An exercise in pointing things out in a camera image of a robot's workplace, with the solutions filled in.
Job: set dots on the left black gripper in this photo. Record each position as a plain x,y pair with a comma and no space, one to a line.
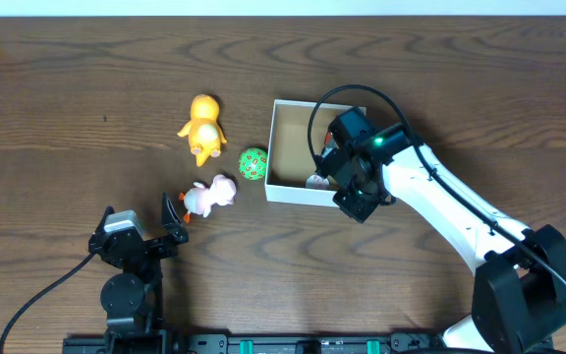
141,244

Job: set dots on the green numbered ball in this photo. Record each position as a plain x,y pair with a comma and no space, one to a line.
253,163

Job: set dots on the red toy fire truck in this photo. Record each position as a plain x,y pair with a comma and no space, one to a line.
328,142

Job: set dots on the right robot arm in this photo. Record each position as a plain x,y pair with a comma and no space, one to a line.
519,297

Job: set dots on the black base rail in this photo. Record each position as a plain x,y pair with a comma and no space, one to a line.
263,344

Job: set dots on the pig face rattle drum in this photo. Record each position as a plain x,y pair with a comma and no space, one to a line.
317,182

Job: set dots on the pink and white duck toy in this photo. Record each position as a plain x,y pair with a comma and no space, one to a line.
201,199

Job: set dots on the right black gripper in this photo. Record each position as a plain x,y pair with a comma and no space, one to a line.
358,210

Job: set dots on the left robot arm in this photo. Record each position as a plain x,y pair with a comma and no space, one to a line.
133,298

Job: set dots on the orange plastic duck toy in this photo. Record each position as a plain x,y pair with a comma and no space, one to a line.
205,136

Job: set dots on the white cardboard box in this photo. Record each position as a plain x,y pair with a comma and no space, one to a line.
289,161

